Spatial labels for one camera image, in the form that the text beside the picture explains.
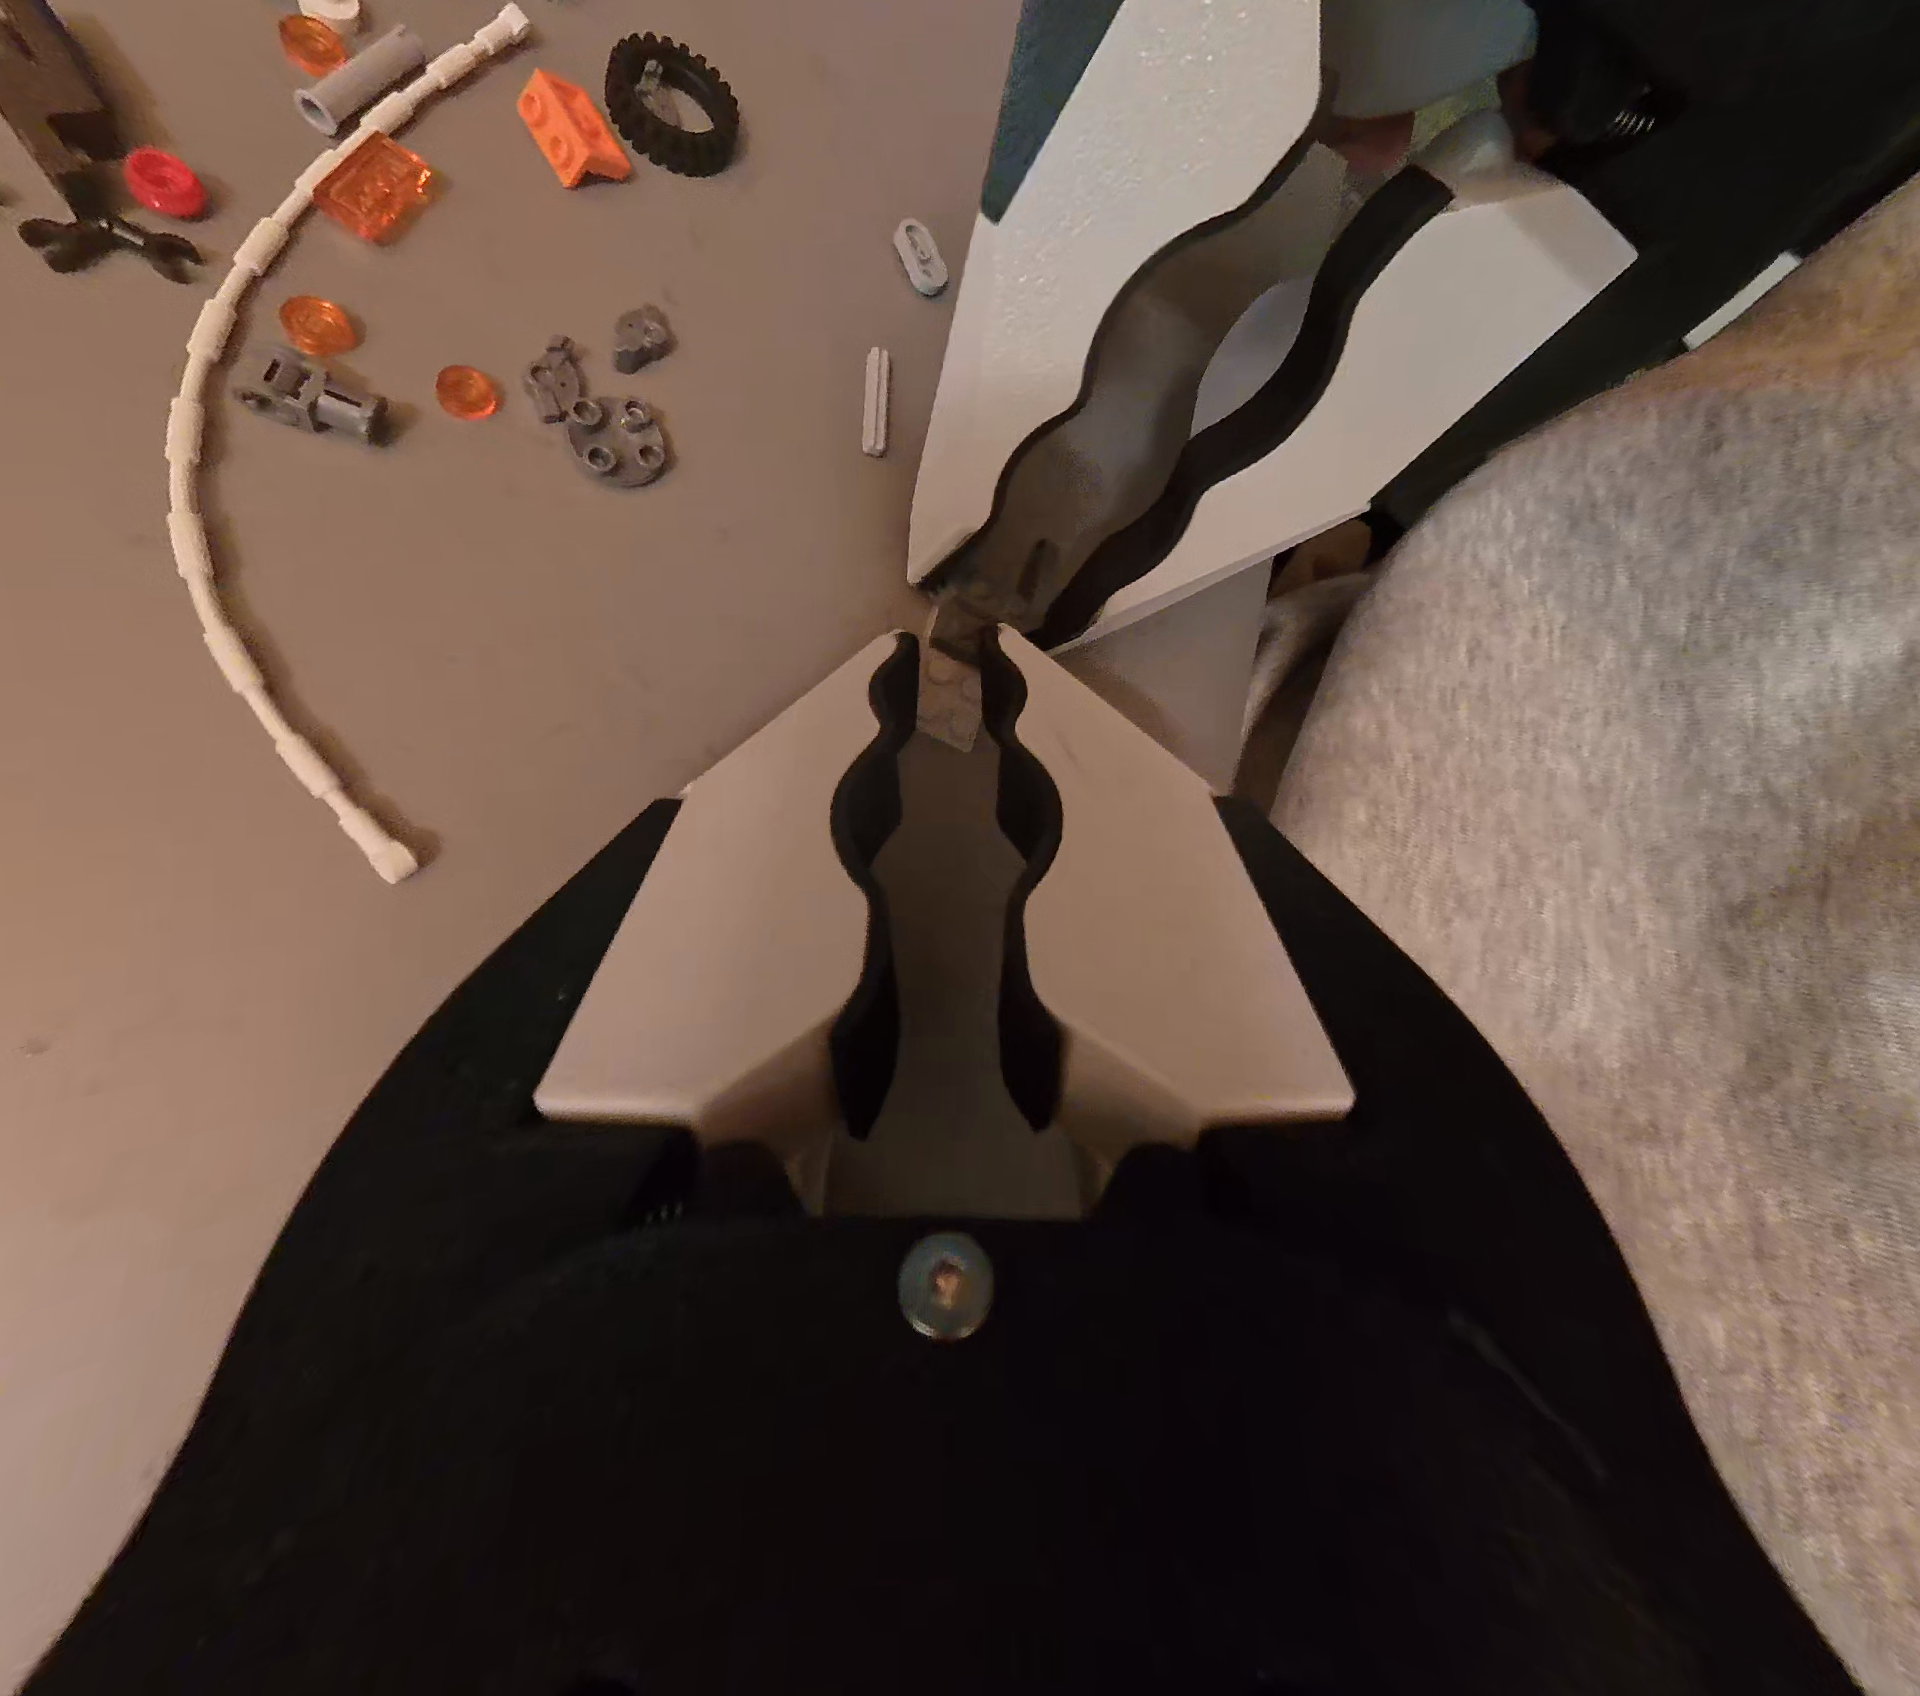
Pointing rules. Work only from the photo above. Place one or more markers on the dark grey round lego plate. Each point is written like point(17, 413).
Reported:
point(623, 449)

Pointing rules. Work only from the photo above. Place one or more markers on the grey lego assembly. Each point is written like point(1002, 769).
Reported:
point(957, 691)

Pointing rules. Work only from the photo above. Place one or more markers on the dark grey technic connector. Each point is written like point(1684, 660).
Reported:
point(309, 399)

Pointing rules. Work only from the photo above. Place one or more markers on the grey lego tube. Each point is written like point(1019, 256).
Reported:
point(369, 77)

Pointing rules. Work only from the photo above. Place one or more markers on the light grey lego bar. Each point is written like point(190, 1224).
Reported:
point(877, 402)

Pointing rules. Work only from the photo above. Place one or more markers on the small black lego tire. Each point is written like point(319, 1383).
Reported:
point(618, 107)

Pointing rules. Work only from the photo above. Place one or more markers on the orange lego bracket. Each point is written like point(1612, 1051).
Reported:
point(570, 129)

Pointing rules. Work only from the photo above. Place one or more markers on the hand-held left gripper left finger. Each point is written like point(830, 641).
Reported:
point(705, 977)

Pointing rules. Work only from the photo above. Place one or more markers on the small dark grey lego piece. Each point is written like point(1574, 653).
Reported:
point(642, 339)

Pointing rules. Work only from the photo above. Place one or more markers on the transparent orange round stud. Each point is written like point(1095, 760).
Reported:
point(319, 327)
point(313, 47)
point(468, 392)

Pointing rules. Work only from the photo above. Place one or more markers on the black lego claw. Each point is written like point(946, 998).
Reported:
point(105, 244)

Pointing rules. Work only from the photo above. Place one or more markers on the red round lego stud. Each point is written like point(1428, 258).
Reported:
point(164, 182)

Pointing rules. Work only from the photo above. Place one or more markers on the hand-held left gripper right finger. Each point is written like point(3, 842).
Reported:
point(1184, 977)

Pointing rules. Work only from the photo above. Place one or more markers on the light grey oval lego plate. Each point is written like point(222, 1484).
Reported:
point(921, 258)

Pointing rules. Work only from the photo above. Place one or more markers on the person's grey sweatshirt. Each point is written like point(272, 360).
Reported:
point(1650, 827)

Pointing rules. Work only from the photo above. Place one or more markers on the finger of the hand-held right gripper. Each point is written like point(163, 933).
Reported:
point(1440, 376)
point(1110, 150)

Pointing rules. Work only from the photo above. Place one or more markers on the dark grey lego clip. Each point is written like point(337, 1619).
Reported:
point(555, 379)

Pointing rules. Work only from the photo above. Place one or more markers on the transparent orange square tile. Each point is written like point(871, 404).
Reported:
point(375, 189)

